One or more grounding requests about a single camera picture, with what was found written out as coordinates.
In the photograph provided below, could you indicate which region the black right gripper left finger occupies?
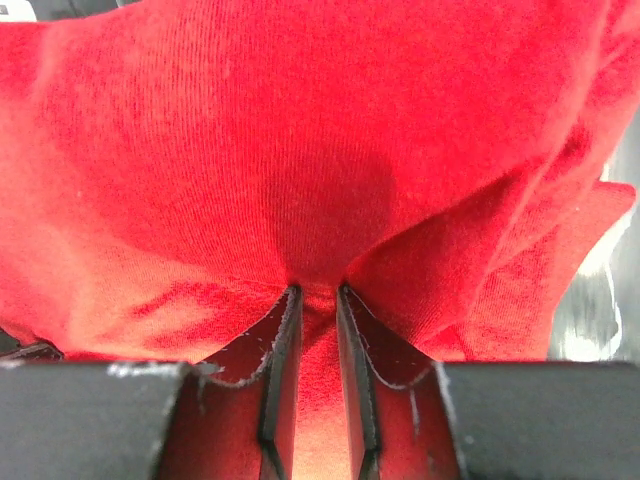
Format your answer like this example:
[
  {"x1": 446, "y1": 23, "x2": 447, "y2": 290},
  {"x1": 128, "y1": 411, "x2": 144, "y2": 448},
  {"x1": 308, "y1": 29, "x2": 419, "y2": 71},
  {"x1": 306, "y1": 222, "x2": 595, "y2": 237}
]
[{"x1": 1, "y1": 286, "x2": 302, "y2": 479}]

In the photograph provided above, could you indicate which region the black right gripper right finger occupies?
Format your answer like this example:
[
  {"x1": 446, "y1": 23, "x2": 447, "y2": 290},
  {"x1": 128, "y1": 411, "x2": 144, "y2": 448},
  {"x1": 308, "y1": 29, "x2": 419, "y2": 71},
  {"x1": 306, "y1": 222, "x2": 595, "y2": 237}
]
[{"x1": 337, "y1": 286, "x2": 639, "y2": 479}]

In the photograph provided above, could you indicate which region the red t-shirt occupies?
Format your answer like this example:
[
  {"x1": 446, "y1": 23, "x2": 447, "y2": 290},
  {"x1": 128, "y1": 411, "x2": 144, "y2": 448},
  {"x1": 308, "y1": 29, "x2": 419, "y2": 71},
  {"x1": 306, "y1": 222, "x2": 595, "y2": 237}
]
[{"x1": 1, "y1": 1, "x2": 639, "y2": 479}]

